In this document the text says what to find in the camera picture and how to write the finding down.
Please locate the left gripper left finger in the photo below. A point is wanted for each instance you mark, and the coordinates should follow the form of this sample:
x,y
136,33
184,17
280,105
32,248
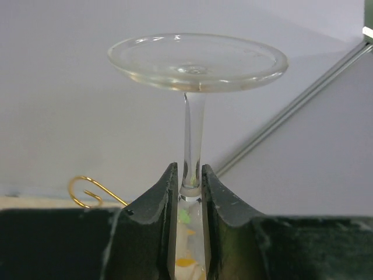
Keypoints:
x,y
135,242

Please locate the clear wine glass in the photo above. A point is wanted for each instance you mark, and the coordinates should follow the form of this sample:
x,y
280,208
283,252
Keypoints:
x,y
196,64

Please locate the gold wine glass rack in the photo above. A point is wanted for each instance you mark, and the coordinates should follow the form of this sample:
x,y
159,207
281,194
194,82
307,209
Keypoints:
x,y
79,202

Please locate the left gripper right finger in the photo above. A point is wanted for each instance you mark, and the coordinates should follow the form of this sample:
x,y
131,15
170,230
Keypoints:
x,y
248,244

